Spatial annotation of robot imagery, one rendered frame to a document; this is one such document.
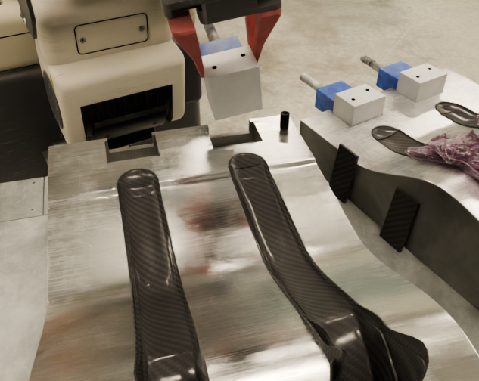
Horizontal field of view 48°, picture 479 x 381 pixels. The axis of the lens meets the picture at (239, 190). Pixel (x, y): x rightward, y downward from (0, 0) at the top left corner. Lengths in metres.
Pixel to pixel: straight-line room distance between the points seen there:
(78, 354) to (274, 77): 2.27
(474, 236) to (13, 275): 0.44
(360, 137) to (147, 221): 0.28
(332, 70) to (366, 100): 2.00
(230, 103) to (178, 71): 0.43
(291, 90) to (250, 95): 1.94
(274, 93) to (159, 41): 1.50
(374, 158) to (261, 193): 0.16
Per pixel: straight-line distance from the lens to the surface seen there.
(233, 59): 0.52
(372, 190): 0.60
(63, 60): 0.93
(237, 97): 0.53
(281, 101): 2.37
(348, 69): 2.69
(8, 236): 0.63
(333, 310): 0.38
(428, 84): 0.74
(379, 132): 0.67
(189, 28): 0.47
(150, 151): 0.59
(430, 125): 0.69
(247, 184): 0.52
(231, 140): 0.60
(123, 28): 0.93
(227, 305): 0.39
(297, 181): 0.52
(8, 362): 0.52
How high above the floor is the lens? 1.21
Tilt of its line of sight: 40 degrees down
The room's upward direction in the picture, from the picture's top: straight up
